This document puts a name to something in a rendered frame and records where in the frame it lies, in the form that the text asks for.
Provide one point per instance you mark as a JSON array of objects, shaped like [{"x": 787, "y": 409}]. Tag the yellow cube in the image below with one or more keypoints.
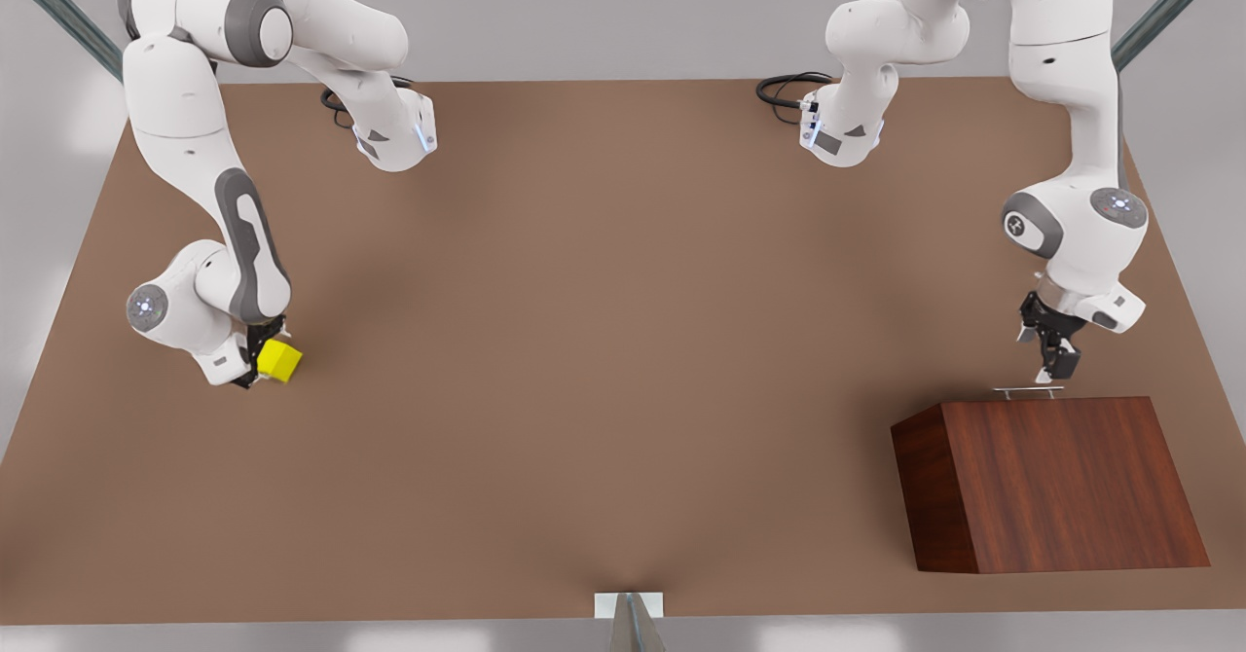
[{"x": 280, "y": 363}]

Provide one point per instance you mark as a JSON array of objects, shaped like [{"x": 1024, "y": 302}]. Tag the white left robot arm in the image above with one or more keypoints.
[{"x": 1081, "y": 97}]

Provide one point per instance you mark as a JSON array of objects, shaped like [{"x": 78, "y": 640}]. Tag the white post foot plate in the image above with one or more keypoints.
[{"x": 604, "y": 605}]

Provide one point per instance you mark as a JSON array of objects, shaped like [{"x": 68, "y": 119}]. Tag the silver frame post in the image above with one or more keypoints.
[
  {"x": 1163, "y": 5},
  {"x": 58, "y": 10},
  {"x": 638, "y": 633}
]

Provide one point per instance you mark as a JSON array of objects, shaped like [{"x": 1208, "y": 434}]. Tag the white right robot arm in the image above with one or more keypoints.
[{"x": 175, "y": 117}]

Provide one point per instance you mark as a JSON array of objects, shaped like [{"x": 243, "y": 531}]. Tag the dark wooden drawer cabinet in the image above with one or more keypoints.
[{"x": 1051, "y": 487}]

